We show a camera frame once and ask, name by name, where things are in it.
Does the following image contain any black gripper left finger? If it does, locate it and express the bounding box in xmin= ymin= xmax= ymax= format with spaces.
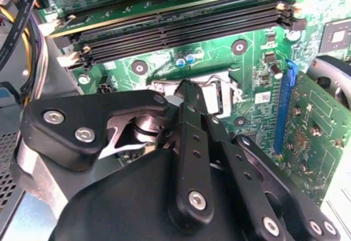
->
xmin=12 ymin=79 xmax=216 ymax=232

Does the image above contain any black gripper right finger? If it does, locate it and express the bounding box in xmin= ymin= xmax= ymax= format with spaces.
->
xmin=194 ymin=83 xmax=341 ymax=241

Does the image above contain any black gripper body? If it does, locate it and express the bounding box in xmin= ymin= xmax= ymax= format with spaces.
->
xmin=50 ymin=151 xmax=247 ymax=241

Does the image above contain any silver CPU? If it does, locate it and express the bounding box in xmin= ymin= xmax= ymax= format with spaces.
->
xmin=163 ymin=81 xmax=222 ymax=115

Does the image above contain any wire locking lever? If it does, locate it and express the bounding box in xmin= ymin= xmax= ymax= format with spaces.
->
xmin=200 ymin=75 xmax=244 ymax=102

